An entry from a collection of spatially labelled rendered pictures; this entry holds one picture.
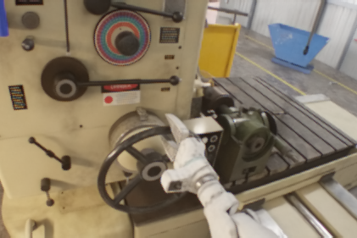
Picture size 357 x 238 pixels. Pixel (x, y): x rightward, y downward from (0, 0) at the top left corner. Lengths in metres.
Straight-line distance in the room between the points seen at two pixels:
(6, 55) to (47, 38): 0.13
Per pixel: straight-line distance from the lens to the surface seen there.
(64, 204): 1.63
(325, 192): 2.01
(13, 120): 0.91
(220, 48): 4.01
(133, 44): 0.72
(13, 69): 0.83
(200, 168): 0.56
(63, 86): 0.76
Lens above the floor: 1.88
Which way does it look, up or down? 32 degrees down
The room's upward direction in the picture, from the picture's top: 9 degrees clockwise
